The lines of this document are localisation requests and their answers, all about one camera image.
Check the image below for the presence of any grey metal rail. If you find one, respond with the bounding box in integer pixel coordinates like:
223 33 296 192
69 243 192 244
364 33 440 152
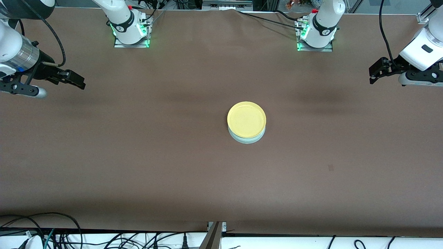
202 0 254 11

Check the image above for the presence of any long black table cable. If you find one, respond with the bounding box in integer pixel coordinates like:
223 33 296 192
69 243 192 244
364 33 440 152
237 10 305 31

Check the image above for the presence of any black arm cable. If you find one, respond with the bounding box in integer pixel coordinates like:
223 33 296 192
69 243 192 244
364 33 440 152
379 0 396 64
17 0 66 67

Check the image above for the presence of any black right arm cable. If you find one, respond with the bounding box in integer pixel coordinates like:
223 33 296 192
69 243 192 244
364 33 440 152
17 0 66 67

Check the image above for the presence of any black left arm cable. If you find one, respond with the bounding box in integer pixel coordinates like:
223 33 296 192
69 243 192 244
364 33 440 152
379 0 396 64

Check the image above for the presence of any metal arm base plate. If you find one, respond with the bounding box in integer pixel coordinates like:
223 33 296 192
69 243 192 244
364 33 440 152
114 16 151 48
296 19 334 52

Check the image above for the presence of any aluminium profile beam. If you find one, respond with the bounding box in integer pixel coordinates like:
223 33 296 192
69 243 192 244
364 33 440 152
199 221 227 249

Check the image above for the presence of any pale green plate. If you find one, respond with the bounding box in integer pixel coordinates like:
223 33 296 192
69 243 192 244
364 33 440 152
228 124 266 144

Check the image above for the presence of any black looped cable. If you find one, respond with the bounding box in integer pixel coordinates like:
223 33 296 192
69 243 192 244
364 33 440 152
0 212 82 249

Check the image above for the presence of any teal cable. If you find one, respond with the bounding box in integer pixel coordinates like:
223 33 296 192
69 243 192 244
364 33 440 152
42 228 56 249

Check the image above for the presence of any black base cable bundle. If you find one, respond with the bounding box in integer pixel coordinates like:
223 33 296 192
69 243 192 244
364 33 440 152
144 0 167 23

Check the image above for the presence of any short black table cable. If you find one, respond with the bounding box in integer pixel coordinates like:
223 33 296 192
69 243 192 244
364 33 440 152
275 10 306 21

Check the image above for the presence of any yellow plate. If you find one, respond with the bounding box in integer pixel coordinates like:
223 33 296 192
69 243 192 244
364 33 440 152
227 101 266 138

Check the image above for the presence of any brown table cover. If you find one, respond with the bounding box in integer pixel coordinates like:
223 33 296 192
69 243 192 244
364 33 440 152
0 6 443 237

